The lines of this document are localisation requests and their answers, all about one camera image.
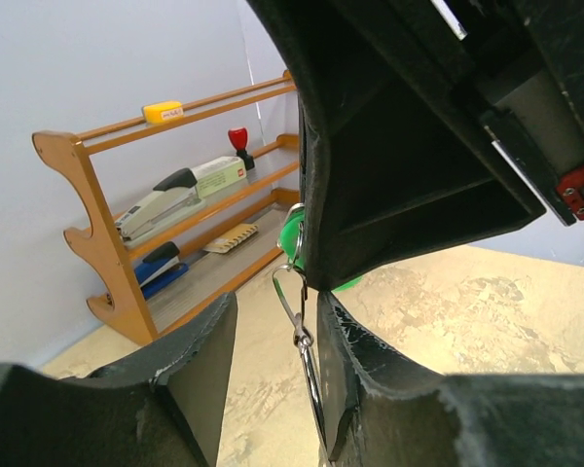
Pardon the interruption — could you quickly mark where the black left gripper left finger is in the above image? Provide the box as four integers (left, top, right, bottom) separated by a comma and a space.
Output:
0, 293, 237, 466

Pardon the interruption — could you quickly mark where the green capped key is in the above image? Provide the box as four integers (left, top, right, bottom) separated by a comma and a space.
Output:
276, 202, 364, 293

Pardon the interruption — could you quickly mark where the yellow block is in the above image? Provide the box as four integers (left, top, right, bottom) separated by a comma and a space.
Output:
141, 100, 184, 125

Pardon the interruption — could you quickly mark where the white stapler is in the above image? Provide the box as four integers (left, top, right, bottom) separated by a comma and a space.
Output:
115, 167, 206, 248

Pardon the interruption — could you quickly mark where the blue stapler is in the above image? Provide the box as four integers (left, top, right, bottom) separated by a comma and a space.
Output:
134, 241, 189, 300

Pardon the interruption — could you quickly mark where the red handled stamp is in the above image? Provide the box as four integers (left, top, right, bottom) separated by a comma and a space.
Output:
228, 127, 255, 170

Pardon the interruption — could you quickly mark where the large silver keyring with clips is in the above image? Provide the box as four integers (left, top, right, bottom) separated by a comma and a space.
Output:
272, 263, 331, 466

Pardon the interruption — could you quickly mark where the strip of staples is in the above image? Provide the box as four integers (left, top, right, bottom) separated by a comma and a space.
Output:
203, 223, 259, 254

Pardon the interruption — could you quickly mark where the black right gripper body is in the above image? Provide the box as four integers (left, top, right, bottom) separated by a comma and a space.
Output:
418, 1, 584, 227

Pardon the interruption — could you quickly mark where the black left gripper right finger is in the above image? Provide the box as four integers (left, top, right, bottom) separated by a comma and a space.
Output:
316, 293, 584, 466

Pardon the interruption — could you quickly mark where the white box with red label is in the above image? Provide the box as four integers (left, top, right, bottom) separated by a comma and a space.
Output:
191, 156, 246, 198

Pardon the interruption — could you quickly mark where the wooden rack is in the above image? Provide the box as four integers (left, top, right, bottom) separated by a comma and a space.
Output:
32, 74, 299, 345

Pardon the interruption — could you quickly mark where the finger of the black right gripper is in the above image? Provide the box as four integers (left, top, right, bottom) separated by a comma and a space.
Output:
251, 1, 544, 291

